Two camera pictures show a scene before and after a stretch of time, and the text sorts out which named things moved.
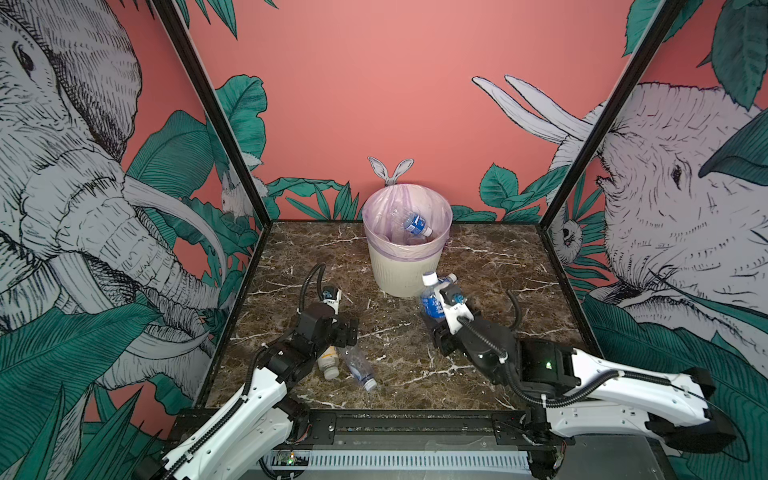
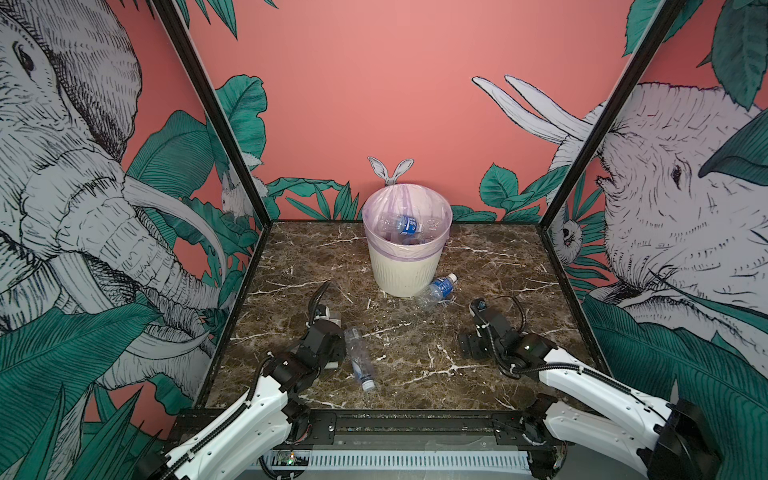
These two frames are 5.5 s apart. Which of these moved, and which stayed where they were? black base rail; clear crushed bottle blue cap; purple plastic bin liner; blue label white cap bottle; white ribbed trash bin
Moved: blue label white cap bottle
Stayed: clear crushed bottle blue cap; white ribbed trash bin; black base rail; purple plastic bin liner
